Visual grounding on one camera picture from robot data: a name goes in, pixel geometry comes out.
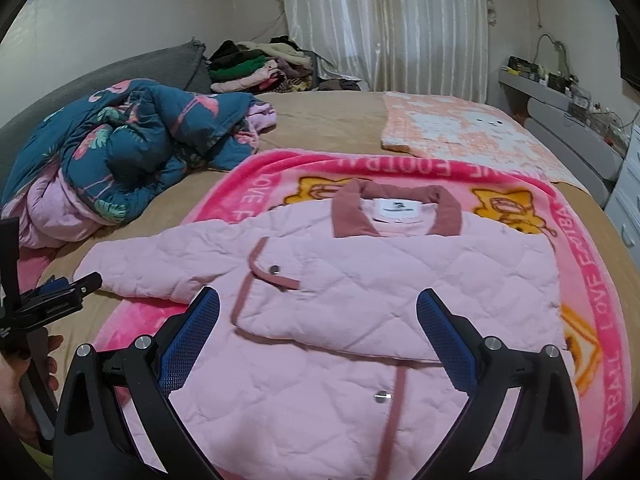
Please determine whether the white sheer curtain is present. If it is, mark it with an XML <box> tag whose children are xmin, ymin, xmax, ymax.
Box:
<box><xmin>281</xmin><ymin>0</ymin><xmax>491</xmax><ymax>106</ymax></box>

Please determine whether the clutter of small boxes and bottles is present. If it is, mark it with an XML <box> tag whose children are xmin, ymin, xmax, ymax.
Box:
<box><xmin>507</xmin><ymin>52</ymin><xmax>631</xmax><ymax>146</ymax></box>

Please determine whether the blue flamingo print comforter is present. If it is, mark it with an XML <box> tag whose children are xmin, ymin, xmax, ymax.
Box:
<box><xmin>0</xmin><ymin>78</ymin><xmax>278</xmax><ymax>250</ymax></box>

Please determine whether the bed with tan sheet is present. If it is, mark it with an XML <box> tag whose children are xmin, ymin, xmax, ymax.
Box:
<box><xmin>0</xmin><ymin>87</ymin><xmax>640</xmax><ymax>480</ymax></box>

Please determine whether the white drawer chest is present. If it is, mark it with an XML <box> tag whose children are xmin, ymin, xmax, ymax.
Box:
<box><xmin>602</xmin><ymin>122</ymin><xmax>640</xmax><ymax>266</ymax></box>

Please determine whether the person's left hand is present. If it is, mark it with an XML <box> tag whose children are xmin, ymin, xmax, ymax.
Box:
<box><xmin>0</xmin><ymin>332</ymin><xmax>65</xmax><ymax>447</ymax></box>

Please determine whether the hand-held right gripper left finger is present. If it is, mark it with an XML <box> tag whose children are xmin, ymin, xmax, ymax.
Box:
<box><xmin>52</xmin><ymin>286</ymin><xmax>223</xmax><ymax>480</ymax></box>

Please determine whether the orange and white printed blanket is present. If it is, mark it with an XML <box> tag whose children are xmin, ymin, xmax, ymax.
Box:
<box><xmin>380</xmin><ymin>91</ymin><xmax>591</xmax><ymax>193</ymax></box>

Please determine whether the pink printed fleece blanket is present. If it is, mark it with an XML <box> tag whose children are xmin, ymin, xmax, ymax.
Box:
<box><xmin>20</xmin><ymin>149</ymin><xmax>632</xmax><ymax>480</ymax></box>

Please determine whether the grey pillow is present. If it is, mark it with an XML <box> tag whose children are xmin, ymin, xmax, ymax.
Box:
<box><xmin>0</xmin><ymin>39</ymin><xmax>213</xmax><ymax>133</ymax></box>

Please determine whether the pink quilted jacket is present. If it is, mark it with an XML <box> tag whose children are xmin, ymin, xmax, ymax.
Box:
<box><xmin>74</xmin><ymin>179</ymin><xmax>568</xmax><ymax>480</ymax></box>

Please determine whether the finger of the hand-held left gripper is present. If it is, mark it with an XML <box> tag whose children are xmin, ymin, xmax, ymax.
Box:
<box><xmin>20</xmin><ymin>271</ymin><xmax>103</xmax><ymax>307</ymax></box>
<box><xmin>20</xmin><ymin>297</ymin><xmax>85</xmax><ymax>333</ymax></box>

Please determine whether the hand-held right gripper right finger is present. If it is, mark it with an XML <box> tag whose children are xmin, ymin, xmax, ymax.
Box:
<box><xmin>415</xmin><ymin>287</ymin><xmax>583</xmax><ymax>480</ymax></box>

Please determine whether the pile of folded clothes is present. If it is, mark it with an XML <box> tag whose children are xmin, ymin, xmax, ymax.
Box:
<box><xmin>206</xmin><ymin>35</ymin><xmax>321</xmax><ymax>95</ymax></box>

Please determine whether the grey gooseneck lamp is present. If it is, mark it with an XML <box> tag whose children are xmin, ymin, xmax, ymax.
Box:
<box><xmin>534</xmin><ymin>33</ymin><xmax>572</xmax><ymax>70</ymax></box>

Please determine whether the dark clothes heap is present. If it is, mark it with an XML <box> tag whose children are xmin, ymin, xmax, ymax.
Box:
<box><xmin>316</xmin><ymin>76</ymin><xmax>365</xmax><ymax>93</ymax></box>

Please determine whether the black wall television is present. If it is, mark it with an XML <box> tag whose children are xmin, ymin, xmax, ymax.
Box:
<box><xmin>615</xmin><ymin>14</ymin><xmax>640</xmax><ymax>83</ymax></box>

